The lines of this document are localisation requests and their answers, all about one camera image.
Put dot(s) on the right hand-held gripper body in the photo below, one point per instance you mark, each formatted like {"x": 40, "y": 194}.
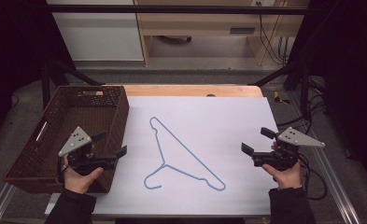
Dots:
{"x": 296, "y": 138}

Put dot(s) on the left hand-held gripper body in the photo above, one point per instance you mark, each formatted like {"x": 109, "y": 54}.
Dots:
{"x": 78, "y": 140}

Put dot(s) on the person's right hand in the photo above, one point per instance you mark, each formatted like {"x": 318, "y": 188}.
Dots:
{"x": 288, "y": 179}

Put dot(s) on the person's left hand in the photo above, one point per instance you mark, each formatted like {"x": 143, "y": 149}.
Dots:
{"x": 78, "y": 182}

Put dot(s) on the brown woven plastic basket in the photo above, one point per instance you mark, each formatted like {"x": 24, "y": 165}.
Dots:
{"x": 63, "y": 121}

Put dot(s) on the white table mat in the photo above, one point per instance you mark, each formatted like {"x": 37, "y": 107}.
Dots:
{"x": 221, "y": 124}

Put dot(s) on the yellow and black tool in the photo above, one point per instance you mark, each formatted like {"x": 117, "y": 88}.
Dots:
{"x": 277, "y": 98}

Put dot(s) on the black metal stand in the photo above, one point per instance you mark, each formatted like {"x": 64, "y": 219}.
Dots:
{"x": 78, "y": 74}
{"x": 296, "y": 70}

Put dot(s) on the black curtain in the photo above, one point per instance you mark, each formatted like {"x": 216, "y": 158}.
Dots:
{"x": 349, "y": 77}
{"x": 13, "y": 56}

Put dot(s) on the white cabinet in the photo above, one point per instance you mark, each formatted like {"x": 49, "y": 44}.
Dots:
{"x": 100, "y": 34}

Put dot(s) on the light wooden desk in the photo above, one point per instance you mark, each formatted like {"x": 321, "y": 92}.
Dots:
{"x": 203, "y": 21}

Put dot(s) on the black horizontal frame bar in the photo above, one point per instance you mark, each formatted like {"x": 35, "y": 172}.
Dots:
{"x": 172, "y": 9}

